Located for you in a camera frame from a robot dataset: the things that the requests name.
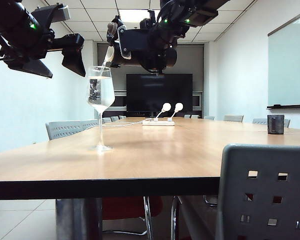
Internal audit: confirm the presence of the white plug adapter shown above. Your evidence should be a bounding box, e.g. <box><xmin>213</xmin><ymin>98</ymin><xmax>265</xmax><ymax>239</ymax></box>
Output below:
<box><xmin>154</xmin><ymin>102</ymin><xmax>172</xmax><ymax>121</ymax></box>
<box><xmin>167</xmin><ymin>102</ymin><xmax>184</xmax><ymax>121</ymax></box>

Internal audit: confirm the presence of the clear stemmed wine glass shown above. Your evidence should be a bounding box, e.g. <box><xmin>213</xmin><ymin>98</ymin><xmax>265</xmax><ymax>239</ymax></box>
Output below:
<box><xmin>86</xmin><ymin>65</ymin><xmax>116</xmax><ymax>152</ymax></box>

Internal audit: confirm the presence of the dark square pen holder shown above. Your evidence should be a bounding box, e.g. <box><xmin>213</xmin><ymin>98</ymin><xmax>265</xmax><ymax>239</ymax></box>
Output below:
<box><xmin>267</xmin><ymin>114</ymin><xmax>285</xmax><ymax>135</ymax></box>

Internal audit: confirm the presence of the large grey perforated chair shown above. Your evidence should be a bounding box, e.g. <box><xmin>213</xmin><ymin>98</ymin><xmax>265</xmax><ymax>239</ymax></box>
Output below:
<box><xmin>214</xmin><ymin>144</ymin><xmax>300</xmax><ymax>240</ymax></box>

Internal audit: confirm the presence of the black television screen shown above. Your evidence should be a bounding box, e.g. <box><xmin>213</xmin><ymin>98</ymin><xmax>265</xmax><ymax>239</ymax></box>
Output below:
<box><xmin>125</xmin><ymin>73</ymin><xmax>193</xmax><ymax>113</ymax></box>

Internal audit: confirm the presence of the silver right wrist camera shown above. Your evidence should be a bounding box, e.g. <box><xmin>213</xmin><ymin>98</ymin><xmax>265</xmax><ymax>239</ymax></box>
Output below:
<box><xmin>107</xmin><ymin>21</ymin><xmax>118</xmax><ymax>35</ymax></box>

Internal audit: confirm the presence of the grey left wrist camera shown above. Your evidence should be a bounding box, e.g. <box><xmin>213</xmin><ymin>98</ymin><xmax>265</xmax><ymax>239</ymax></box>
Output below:
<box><xmin>31</xmin><ymin>3</ymin><xmax>71</xmax><ymax>24</ymax></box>

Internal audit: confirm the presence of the black thermos cup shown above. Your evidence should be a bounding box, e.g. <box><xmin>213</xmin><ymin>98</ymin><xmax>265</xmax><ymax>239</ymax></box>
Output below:
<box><xmin>102</xmin><ymin>46</ymin><xmax>178</xmax><ymax>75</ymax></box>

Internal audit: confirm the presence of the red chair with chrome legs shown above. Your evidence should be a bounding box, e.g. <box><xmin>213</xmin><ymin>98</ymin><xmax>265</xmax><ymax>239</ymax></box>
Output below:
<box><xmin>101</xmin><ymin>196</ymin><xmax>164</xmax><ymax>237</ymax></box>

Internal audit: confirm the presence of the ceiling light panel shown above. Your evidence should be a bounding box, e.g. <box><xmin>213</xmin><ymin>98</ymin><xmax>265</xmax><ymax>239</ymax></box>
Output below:
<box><xmin>118</xmin><ymin>9</ymin><xmax>163</xmax><ymax>25</ymax></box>

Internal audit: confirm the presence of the grey metal table leg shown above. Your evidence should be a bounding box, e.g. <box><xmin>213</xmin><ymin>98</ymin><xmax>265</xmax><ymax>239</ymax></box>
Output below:
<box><xmin>55</xmin><ymin>198</ymin><xmax>103</xmax><ymax>240</ymax></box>

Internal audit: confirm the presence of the wall whiteboard with tray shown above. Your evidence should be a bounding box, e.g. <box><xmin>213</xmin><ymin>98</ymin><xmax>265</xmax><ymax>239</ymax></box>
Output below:
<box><xmin>266</xmin><ymin>8</ymin><xmax>300</xmax><ymax>110</ymax></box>

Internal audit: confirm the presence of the chrome framed chair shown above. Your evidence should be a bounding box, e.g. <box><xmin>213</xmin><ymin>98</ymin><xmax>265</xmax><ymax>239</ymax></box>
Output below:
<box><xmin>169</xmin><ymin>194</ymin><xmax>219</xmax><ymax>240</ymax></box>

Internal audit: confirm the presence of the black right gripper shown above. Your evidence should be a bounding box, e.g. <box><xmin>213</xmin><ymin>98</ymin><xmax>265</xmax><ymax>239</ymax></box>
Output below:
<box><xmin>118</xmin><ymin>23</ymin><xmax>186</xmax><ymax>76</ymax></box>

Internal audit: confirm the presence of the white power cable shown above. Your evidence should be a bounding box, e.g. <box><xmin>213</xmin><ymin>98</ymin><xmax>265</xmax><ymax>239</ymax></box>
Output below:
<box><xmin>83</xmin><ymin>119</ymin><xmax>145</xmax><ymax>131</ymax></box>

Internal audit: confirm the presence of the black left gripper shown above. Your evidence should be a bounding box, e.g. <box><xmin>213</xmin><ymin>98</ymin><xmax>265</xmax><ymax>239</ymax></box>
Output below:
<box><xmin>0</xmin><ymin>27</ymin><xmax>87</xmax><ymax>80</ymax></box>

